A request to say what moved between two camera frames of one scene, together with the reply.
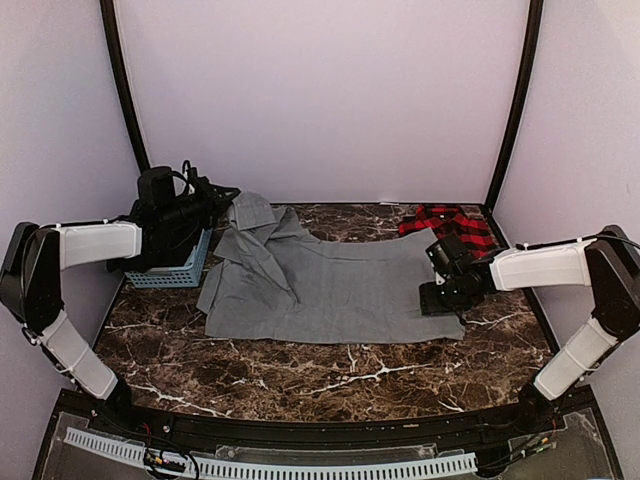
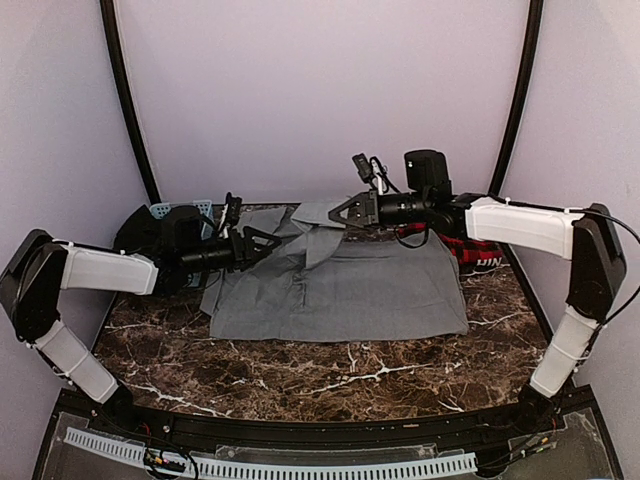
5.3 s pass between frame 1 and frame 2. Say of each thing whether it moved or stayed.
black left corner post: stayed
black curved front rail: stayed
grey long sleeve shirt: moved
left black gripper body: moved
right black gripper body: moved
